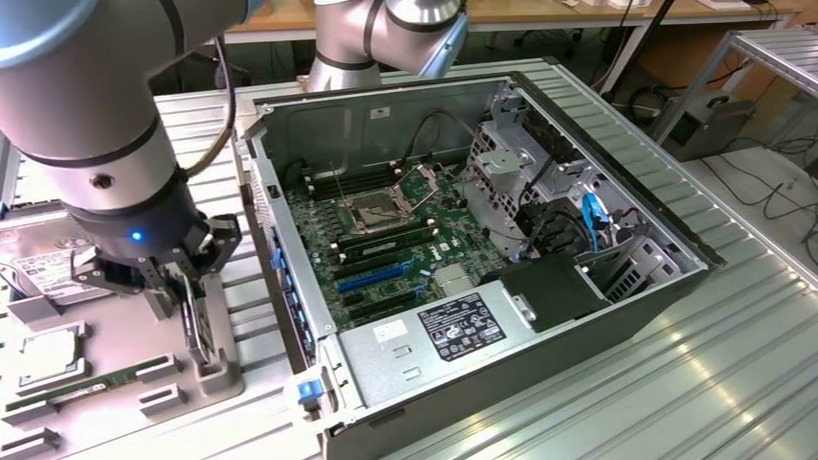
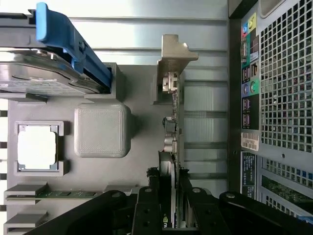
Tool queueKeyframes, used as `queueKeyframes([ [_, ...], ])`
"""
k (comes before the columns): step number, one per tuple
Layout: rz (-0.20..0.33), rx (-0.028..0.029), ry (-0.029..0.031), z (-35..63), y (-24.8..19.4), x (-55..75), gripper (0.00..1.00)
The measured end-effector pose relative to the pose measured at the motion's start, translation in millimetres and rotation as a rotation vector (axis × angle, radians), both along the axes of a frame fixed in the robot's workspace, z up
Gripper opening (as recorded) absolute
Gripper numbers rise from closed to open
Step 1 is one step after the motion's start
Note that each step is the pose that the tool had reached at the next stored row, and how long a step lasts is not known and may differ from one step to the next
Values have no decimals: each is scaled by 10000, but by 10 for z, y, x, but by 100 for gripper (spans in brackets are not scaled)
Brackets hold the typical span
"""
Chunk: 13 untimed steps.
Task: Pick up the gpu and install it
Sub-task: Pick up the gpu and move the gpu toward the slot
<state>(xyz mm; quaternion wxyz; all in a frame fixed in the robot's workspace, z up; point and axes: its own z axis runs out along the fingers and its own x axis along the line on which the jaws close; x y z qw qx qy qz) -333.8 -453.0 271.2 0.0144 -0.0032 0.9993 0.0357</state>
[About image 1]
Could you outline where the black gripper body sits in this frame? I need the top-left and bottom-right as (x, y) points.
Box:
(67, 177), (213, 269)

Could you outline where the hard disk drive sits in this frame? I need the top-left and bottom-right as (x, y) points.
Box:
(0, 224), (113, 308)

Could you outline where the grey parts rack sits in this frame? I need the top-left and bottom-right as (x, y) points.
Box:
(0, 203), (252, 460)

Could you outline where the silver CPU chip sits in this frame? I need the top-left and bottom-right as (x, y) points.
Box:
(16, 330), (85, 387)

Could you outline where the thin metal locking lever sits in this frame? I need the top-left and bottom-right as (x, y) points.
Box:
(328, 161), (351, 205)

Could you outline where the blue expansion slot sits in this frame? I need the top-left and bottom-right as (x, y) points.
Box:
(335, 264), (411, 295)

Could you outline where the CPU socket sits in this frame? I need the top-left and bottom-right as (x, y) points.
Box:
(343, 190), (414, 237)

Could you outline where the installed green RAM stick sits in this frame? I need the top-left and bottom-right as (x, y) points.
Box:
(329, 225), (438, 265)

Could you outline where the green motherboard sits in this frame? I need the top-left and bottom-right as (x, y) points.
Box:
(280, 160), (491, 333)

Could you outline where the black expansion slot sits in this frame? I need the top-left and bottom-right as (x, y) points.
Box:
(344, 289), (423, 323)

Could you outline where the open metal socket cover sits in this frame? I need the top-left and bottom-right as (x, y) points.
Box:
(389, 164), (443, 212)

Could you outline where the silver chipset heatsink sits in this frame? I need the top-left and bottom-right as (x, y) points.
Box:
(432, 265), (475, 292)

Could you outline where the grey power supply unit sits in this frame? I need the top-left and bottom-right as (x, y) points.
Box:
(337, 280), (535, 409)

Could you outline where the open black PC case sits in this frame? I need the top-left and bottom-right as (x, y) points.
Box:
(232, 70), (728, 460)

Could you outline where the metal disk bay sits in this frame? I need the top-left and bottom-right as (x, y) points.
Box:
(464, 119), (560, 263)

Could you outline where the black plastic shroud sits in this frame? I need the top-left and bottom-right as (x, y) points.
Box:
(500, 252), (616, 334)

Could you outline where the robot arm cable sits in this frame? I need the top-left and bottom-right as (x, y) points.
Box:
(183, 35), (239, 179)

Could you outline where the black looped wire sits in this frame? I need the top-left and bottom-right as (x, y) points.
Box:
(407, 109), (482, 165)

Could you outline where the blue flat wire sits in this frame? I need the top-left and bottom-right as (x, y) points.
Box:
(582, 191), (610, 253)

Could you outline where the grey box device with handle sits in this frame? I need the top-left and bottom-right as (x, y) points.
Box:
(662, 94), (758, 163)

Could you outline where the aluminium frame table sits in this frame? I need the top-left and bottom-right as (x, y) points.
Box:
(663, 29), (818, 148)

